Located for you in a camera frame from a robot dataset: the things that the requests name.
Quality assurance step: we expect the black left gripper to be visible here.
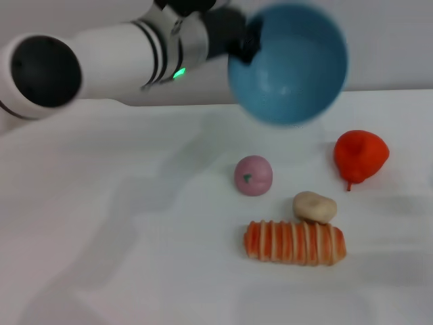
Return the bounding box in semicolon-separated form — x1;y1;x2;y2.
202;7;263;64

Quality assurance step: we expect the blue bowl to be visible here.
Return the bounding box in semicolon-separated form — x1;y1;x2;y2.
227;2;349;129

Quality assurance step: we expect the beige egg yolk pastry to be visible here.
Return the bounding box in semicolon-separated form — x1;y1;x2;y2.
292;191;338;225

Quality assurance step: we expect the orange striped bread loaf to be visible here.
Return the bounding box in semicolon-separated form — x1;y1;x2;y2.
243;219;347;266

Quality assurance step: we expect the pink round fruit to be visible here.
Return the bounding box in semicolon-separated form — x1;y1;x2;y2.
233;155;273;197

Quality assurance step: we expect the red pear toy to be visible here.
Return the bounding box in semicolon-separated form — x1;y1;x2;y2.
334;129;390;192

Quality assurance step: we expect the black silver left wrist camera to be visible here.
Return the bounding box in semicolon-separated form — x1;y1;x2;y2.
154;0;231;16

